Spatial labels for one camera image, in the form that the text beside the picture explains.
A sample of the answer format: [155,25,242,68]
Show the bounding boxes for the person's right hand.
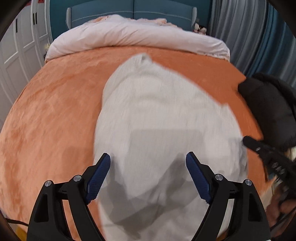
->
[266,183,295,227]

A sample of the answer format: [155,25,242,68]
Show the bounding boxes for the black puffer garment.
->
[237,73,295,152]

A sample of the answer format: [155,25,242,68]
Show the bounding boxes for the white panelled wardrobe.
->
[1,1,52,126]

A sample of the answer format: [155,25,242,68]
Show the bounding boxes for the grey blue curtain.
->
[208,0,295,86]

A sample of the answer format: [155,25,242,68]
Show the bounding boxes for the orange velvet bed cover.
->
[0,45,273,241]

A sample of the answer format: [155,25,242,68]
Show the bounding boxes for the pale pink rolled duvet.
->
[45,15,230,62]

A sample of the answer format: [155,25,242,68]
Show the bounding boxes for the black cable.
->
[4,217,30,227]

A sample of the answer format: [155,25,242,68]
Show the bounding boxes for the small bedside figurines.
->
[194,22,207,35]

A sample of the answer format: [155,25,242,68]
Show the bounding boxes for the teal upholstered headboard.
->
[66,1,197,31]

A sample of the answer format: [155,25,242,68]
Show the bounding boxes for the cream crinkled puffer jacket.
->
[94,54,247,240]

